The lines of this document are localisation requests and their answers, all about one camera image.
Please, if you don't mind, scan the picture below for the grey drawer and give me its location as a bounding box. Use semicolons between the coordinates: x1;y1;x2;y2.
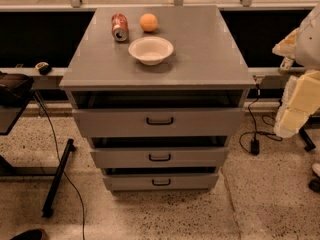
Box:
73;108;244;137
91;147;228;168
103;173;219;192

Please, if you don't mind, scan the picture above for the black shoe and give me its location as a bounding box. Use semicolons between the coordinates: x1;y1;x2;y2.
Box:
10;229;47;240

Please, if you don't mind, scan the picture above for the tape measure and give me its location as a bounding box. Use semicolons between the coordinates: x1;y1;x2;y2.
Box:
35;62;52;75

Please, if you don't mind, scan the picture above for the black bag on stand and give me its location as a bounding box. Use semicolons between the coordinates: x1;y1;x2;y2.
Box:
0;72;34;107

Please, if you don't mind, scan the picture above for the grey drawer cabinet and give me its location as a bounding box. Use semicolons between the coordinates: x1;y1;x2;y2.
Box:
60;6;255;179

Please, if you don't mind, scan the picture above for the grey bottom drawer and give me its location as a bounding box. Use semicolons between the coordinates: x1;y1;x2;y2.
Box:
103;173;219;192

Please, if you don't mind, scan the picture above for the black floor cable left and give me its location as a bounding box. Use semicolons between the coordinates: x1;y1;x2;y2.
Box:
33;92;87;240

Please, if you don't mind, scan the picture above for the black stand leg right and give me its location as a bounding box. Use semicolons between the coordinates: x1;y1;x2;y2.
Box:
299;128;316;152

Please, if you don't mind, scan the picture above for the red soda can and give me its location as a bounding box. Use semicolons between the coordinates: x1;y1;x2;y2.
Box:
111;13;129;42

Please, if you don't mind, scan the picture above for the grey top drawer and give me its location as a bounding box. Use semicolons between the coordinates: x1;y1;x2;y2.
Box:
73;108;244;137

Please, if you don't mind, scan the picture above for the orange fruit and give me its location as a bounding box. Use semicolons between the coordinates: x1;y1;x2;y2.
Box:
139;14;158;32

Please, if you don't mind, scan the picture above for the black stand leg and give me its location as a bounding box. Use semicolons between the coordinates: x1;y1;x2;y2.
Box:
299;128;316;152
42;139;75;218

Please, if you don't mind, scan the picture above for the small clear bottle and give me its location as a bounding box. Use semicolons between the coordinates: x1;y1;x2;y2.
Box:
278;57;294;74

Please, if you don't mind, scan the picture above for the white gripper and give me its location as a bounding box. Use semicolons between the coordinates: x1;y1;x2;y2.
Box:
272;28;320;138

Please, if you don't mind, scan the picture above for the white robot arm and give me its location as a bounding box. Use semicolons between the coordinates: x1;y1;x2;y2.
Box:
272;4;320;138

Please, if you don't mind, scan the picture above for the white bowl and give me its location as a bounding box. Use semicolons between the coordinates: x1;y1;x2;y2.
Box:
128;37;174;66

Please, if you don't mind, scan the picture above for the black power cable right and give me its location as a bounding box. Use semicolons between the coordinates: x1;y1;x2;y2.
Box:
238;83;284;156

